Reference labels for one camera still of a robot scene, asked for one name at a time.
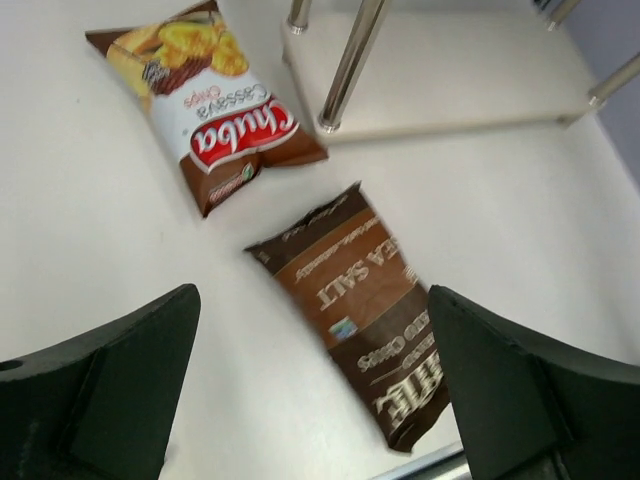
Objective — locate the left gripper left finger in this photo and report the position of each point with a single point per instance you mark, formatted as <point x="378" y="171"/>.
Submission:
<point x="100" y="405"/>

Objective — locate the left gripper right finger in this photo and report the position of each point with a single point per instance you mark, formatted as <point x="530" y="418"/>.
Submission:
<point x="528" y="406"/>

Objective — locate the brown Kettle sea salt bag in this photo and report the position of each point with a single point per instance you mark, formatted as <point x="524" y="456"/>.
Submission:
<point x="345" y="272"/>

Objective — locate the white two-tier shelf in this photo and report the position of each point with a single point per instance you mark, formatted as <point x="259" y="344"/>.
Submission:
<point x="378" y="74"/>

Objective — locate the brown Chuba cassava bag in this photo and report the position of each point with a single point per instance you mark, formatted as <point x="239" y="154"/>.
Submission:
<point x="218" y="120"/>

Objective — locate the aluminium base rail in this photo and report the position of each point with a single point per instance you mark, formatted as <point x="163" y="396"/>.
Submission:
<point x="446" y="463"/>

